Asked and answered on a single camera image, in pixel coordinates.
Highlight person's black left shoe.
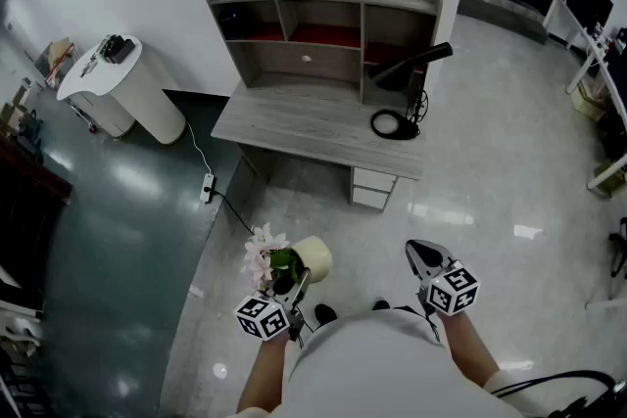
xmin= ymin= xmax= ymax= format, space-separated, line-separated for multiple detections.
xmin=313 ymin=302 xmax=339 ymax=328

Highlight white power strip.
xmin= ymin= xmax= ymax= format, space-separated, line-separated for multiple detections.
xmin=201 ymin=172 xmax=217 ymax=205

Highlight black device on counter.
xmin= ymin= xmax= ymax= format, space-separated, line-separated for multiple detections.
xmin=99 ymin=33 xmax=136 ymax=66

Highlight person's white clothing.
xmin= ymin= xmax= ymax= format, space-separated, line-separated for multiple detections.
xmin=233 ymin=306 xmax=541 ymax=418

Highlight white rounded pedestal counter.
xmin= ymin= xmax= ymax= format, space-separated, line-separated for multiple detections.
xmin=55 ymin=33 xmax=188 ymax=147

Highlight black computer monitor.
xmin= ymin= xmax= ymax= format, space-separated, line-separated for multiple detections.
xmin=579 ymin=0 xmax=615 ymax=31

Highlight red frame cart with boxes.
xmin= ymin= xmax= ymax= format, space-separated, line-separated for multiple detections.
xmin=32 ymin=37 xmax=80 ymax=90

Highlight white office desk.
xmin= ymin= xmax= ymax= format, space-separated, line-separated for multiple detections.
xmin=542 ymin=0 xmax=627 ymax=193

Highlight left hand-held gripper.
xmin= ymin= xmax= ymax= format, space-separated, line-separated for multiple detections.
xmin=235 ymin=267 xmax=314 ymax=344

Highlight black power cable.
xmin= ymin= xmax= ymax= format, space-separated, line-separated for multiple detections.
xmin=212 ymin=189 xmax=254 ymax=235

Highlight grey wooden table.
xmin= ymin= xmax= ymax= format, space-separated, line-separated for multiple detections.
xmin=210 ymin=80 xmax=428 ymax=212

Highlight white drawer unit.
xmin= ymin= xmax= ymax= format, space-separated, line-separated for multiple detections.
xmin=349 ymin=164 xmax=400 ymax=212

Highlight pink flowers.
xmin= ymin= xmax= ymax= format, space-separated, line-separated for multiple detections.
xmin=240 ymin=222 xmax=334 ymax=294

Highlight grey wooden shelf hutch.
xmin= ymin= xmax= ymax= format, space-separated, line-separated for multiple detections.
xmin=204 ymin=0 xmax=444 ymax=110

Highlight black desk lamp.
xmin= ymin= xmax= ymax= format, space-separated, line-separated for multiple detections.
xmin=366 ymin=41 xmax=455 ymax=143

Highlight dark wooden furniture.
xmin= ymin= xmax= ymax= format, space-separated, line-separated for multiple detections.
xmin=0 ymin=133 xmax=74 ymax=305

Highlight black office chair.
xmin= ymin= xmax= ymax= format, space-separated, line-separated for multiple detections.
xmin=606 ymin=216 xmax=627 ymax=281

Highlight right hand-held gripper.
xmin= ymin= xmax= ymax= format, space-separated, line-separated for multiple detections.
xmin=405 ymin=238 xmax=482 ymax=318

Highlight grey floor platform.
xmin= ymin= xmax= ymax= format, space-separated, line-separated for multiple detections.
xmin=457 ymin=0 xmax=551 ymax=46

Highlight person's left forearm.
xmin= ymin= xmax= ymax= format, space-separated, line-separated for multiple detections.
xmin=236 ymin=335 xmax=296 ymax=413

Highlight person's right forearm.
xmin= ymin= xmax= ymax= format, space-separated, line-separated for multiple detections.
xmin=434 ymin=310 xmax=502 ymax=389

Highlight black cable bundle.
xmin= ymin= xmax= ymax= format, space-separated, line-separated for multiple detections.
xmin=489 ymin=368 xmax=627 ymax=418

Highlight white power cable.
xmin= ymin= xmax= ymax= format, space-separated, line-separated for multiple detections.
xmin=184 ymin=120 xmax=214 ymax=177

